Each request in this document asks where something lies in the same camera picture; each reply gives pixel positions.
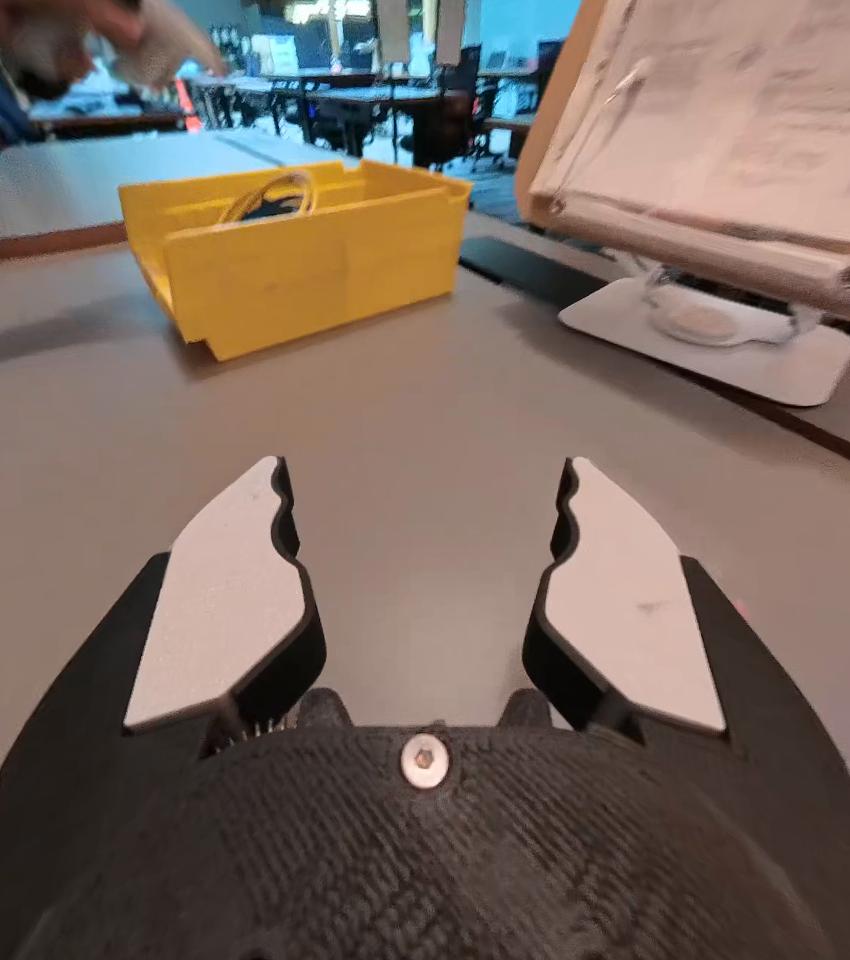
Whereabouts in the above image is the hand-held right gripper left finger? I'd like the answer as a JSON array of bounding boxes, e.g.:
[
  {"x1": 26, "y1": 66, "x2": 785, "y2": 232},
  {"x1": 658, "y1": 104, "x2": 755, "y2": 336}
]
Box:
[{"x1": 122, "y1": 454, "x2": 329, "y2": 740}]

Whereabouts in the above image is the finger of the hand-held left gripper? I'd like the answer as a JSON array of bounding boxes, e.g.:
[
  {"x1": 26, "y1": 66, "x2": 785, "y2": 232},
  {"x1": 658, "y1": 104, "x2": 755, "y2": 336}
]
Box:
[{"x1": 113, "y1": 3, "x2": 229, "y2": 90}]

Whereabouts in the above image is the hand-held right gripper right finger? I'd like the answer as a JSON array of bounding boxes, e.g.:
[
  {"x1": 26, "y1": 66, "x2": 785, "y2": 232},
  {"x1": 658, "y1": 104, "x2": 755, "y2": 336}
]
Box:
[{"x1": 521, "y1": 455, "x2": 728, "y2": 738}]

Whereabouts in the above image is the yellow network cable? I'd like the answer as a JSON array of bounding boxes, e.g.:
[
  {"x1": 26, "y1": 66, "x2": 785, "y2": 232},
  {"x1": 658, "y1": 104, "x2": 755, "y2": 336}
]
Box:
[{"x1": 216, "y1": 169, "x2": 319, "y2": 226}]

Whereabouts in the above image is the yellow bin with black divider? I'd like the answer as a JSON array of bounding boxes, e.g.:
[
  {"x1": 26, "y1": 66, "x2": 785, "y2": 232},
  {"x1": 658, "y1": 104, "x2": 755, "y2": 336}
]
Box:
[{"x1": 119, "y1": 159, "x2": 473, "y2": 363}]

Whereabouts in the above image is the adjacent pale desk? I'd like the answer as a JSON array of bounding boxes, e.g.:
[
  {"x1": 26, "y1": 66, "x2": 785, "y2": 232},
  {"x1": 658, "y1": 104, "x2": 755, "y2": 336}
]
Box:
[{"x1": 0, "y1": 129, "x2": 360, "y2": 269}]

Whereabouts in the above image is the grey desk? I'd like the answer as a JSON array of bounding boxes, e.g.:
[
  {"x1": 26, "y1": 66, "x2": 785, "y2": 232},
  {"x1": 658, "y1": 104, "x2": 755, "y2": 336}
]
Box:
[{"x1": 0, "y1": 210, "x2": 850, "y2": 901}]

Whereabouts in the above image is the person's left hand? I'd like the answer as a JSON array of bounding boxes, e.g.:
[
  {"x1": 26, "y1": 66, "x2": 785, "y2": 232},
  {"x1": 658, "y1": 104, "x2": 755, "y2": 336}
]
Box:
[{"x1": 0, "y1": 0, "x2": 144, "y2": 46}]

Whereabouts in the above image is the black office chair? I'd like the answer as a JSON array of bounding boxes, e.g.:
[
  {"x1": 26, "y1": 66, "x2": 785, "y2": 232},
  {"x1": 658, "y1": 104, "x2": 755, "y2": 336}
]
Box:
[{"x1": 401, "y1": 43, "x2": 487, "y2": 172}]

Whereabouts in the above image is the document stand with instruction sheet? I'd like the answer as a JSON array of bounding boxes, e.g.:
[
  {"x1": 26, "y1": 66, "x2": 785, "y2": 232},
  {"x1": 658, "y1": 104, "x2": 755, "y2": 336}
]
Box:
[{"x1": 515, "y1": 0, "x2": 850, "y2": 410}]

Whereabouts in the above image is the black desk cable tray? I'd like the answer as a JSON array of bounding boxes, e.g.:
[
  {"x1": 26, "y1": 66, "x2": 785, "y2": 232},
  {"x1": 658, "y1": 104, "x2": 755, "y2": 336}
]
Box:
[{"x1": 459, "y1": 234, "x2": 624, "y2": 310}]

